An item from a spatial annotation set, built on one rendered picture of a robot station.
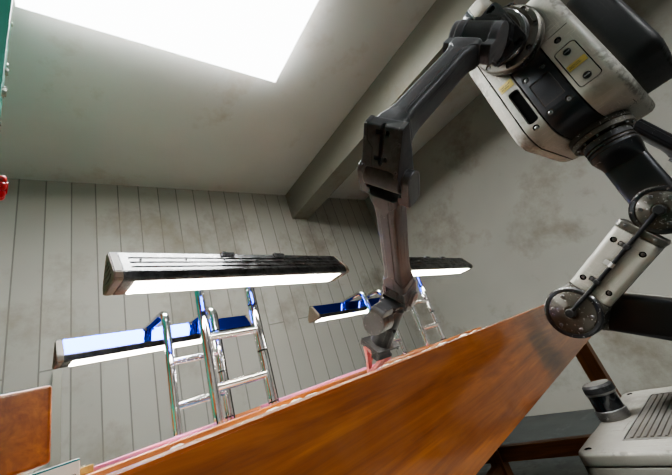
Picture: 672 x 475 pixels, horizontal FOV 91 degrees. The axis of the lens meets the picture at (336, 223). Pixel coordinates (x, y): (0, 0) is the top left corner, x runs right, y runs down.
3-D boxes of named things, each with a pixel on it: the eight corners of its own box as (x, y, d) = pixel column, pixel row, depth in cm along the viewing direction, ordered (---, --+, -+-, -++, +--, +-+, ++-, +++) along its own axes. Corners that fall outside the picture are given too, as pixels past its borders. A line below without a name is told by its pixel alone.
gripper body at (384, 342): (358, 344, 89) (366, 319, 88) (380, 337, 96) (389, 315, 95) (376, 359, 85) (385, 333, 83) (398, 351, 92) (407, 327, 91)
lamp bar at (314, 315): (392, 305, 204) (388, 294, 207) (318, 318, 159) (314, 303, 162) (382, 310, 209) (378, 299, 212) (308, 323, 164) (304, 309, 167)
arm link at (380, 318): (420, 291, 86) (391, 277, 91) (402, 298, 77) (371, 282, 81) (405, 332, 88) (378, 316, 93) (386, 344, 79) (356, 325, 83)
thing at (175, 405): (245, 448, 97) (219, 301, 115) (175, 480, 83) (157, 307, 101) (216, 454, 108) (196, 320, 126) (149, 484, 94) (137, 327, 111)
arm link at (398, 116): (398, 140, 49) (345, 127, 55) (405, 203, 59) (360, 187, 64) (511, 12, 68) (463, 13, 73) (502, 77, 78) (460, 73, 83)
